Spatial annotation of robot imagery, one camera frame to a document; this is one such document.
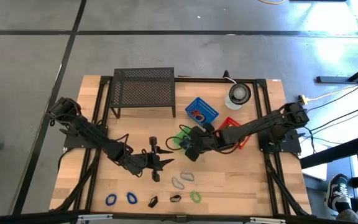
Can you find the black aluminium table frame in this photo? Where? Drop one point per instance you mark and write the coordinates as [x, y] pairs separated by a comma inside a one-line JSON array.
[[197, 80]]

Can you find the white cylinder bin black rim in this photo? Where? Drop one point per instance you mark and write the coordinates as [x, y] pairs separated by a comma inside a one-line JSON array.
[[238, 93]]

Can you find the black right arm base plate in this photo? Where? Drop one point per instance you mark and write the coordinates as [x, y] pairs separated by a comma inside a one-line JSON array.
[[294, 146]]

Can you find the silver frame bracket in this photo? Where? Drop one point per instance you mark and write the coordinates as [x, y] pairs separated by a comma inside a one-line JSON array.
[[267, 220], [95, 216]]

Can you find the red plastic basket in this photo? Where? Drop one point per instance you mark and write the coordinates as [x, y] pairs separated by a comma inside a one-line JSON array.
[[230, 121]]

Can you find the black mesh metal shelf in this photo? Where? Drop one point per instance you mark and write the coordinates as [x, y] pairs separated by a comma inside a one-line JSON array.
[[141, 88]]

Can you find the person's shoe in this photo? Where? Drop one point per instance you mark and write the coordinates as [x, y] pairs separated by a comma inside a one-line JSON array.
[[337, 191]]

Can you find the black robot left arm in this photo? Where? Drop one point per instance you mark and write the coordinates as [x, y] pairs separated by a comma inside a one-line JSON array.
[[89, 133]]

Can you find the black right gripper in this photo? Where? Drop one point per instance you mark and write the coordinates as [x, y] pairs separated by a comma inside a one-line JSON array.
[[204, 140]]

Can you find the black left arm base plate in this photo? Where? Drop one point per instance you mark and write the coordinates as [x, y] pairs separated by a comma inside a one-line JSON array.
[[73, 143]]

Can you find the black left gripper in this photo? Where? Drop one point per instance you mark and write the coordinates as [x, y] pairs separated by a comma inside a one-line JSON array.
[[145, 161]]

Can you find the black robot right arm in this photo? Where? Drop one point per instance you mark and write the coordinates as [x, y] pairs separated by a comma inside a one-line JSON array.
[[259, 126]]

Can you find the yellow power plug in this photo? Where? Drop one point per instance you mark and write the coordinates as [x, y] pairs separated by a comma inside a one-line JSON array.
[[304, 100]]

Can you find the blue plastic basket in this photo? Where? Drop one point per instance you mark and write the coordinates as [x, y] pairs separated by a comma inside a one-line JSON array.
[[210, 110]]

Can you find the person's leg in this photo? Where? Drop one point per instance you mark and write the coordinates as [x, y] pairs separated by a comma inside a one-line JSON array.
[[350, 217]]

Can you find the green plastic basket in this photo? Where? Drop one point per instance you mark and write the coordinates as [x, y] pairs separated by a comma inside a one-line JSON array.
[[176, 140]]

